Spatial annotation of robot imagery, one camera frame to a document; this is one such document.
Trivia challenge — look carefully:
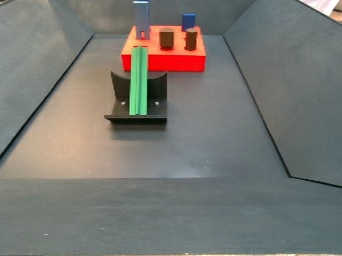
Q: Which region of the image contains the black round peg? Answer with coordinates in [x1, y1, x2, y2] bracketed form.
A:
[184, 28, 198, 51]

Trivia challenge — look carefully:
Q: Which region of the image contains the red insertion block base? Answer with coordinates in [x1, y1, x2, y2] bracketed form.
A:
[121, 26, 206, 72]

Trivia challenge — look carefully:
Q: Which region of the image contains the black hexagonal peg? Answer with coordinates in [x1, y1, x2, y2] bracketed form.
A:
[159, 27, 173, 49]

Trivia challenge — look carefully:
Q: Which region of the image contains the dark blue square peg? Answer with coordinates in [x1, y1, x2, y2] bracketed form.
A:
[182, 13, 196, 31]

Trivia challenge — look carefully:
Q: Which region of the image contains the light blue slotted peg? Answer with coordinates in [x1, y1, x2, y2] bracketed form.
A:
[133, 0, 149, 40]

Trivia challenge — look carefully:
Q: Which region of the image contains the green star-profile bar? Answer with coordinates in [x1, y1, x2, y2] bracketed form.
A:
[129, 46, 148, 115]

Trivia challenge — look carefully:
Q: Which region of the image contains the black curved fixture stand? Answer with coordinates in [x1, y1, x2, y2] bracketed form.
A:
[104, 73, 167, 124]

